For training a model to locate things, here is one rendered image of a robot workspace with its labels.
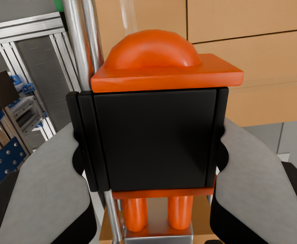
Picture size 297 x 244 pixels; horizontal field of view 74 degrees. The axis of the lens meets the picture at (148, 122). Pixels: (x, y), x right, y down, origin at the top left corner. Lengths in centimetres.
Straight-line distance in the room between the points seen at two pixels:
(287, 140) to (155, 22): 156
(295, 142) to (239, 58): 132
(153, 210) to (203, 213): 60
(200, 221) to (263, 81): 61
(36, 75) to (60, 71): 14
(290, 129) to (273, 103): 94
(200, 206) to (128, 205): 66
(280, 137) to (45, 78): 180
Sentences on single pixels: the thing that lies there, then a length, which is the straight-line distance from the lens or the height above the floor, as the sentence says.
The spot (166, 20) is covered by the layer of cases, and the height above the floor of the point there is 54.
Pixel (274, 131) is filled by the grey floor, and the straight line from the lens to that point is 190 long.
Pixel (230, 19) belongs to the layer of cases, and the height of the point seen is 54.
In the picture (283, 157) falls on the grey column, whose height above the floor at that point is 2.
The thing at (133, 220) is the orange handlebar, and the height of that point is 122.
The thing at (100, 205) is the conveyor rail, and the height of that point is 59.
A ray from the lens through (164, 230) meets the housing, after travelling 20.
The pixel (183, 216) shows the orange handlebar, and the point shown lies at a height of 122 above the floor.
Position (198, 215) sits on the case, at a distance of 80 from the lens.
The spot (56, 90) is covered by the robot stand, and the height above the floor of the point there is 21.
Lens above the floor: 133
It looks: 61 degrees down
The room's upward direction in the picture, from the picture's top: 177 degrees clockwise
